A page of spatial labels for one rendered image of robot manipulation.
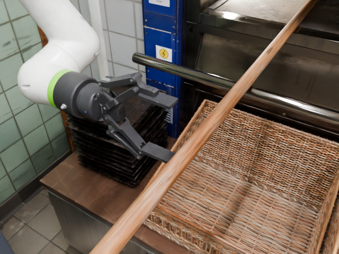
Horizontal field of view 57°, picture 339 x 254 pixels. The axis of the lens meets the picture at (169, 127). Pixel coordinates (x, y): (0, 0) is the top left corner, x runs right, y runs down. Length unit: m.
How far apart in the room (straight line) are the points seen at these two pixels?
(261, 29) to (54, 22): 0.65
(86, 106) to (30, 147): 1.37
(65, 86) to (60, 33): 0.15
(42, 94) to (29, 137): 1.25
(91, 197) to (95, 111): 0.67
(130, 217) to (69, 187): 0.91
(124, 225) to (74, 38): 0.48
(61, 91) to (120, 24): 0.77
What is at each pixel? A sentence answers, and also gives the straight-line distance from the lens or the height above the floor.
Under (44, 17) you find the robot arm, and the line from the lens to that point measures 0.78.
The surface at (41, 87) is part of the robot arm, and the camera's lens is 0.73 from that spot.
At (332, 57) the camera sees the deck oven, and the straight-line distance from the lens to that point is 1.10.
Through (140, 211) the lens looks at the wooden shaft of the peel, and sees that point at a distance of 0.46.
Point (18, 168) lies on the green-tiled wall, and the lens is 2.02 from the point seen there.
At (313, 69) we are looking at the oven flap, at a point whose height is 1.06.
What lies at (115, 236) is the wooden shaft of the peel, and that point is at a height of 1.20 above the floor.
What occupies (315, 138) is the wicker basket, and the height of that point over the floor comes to 0.85.
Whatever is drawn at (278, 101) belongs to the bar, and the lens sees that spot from 0.76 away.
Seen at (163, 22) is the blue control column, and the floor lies 1.13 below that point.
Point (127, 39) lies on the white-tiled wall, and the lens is 1.42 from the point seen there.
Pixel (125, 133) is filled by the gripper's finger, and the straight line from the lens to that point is 0.66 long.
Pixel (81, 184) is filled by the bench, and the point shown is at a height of 0.58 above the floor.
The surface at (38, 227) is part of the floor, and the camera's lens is 2.02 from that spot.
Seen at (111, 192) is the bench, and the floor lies 0.58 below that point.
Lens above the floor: 1.58
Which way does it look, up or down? 40 degrees down
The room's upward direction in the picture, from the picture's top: straight up
